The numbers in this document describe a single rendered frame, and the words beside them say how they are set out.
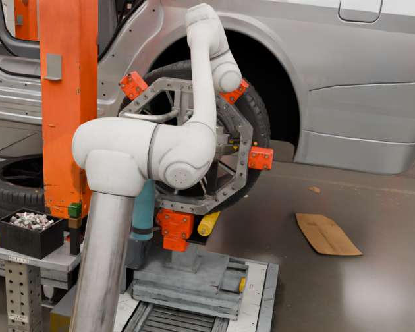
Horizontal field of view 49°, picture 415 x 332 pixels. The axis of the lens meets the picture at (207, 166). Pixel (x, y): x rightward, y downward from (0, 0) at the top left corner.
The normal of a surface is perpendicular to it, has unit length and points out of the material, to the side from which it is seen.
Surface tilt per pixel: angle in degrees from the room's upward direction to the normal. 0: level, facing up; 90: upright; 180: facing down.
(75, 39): 90
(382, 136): 90
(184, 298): 90
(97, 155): 77
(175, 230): 90
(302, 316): 0
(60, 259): 0
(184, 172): 106
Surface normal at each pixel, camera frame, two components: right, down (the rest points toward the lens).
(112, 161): -0.09, 0.04
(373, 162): -0.18, 0.29
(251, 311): 0.08, -0.94
